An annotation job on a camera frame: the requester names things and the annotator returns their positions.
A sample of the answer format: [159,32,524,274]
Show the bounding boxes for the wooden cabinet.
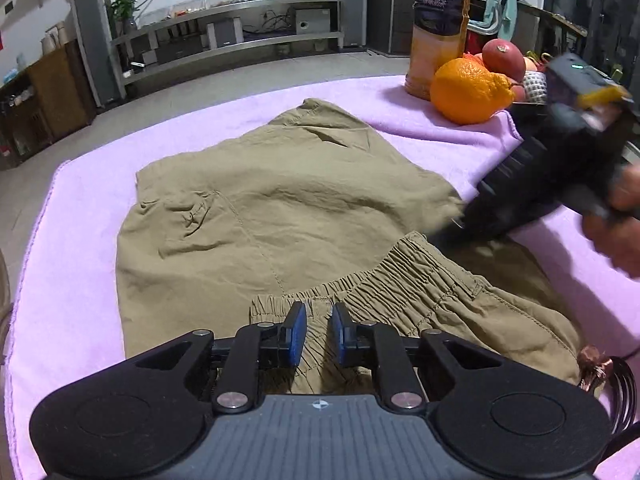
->
[0,40,96,171]

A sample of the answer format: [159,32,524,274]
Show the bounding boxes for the person's right hand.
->
[582,162,640,278]

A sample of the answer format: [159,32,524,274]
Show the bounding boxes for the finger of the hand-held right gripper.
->
[429,209,512,251]

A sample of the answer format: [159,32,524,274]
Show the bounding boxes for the teal cloth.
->
[487,0,518,38]

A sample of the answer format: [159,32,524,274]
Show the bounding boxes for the tall grey speaker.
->
[74,0,126,108]
[327,0,369,50]

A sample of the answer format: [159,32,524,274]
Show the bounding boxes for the black cable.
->
[600,355,640,466]

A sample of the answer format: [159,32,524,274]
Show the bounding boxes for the dark desk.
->
[515,0,590,61]

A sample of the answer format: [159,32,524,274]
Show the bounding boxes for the dark low cabinet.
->
[367,0,418,57]

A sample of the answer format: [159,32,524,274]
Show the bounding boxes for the dark subwoofer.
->
[294,7,332,36]

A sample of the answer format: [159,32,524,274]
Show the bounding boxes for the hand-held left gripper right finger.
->
[331,301,506,413]

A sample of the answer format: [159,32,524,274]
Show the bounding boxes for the copper coloured coil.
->
[577,345,613,393]

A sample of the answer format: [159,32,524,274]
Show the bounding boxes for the khaki shorts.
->
[116,97,586,396]

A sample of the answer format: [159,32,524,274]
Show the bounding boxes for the purple towel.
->
[2,74,640,480]

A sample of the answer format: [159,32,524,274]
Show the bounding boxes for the orange juice bottle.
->
[404,0,473,101]

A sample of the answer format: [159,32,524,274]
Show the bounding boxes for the large orange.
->
[430,57,516,126]

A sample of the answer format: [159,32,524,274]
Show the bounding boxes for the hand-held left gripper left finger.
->
[132,301,308,413]

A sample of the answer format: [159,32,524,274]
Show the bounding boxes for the small grey speaker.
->
[206,17,245,50]

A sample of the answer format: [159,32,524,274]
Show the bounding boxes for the grey tv stand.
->
[109,0,347,86]

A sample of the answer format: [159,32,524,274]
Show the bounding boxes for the potted green plant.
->
[107,0,141,36]

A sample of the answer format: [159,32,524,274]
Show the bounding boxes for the fruit in white foam net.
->
[522,70,551,106]

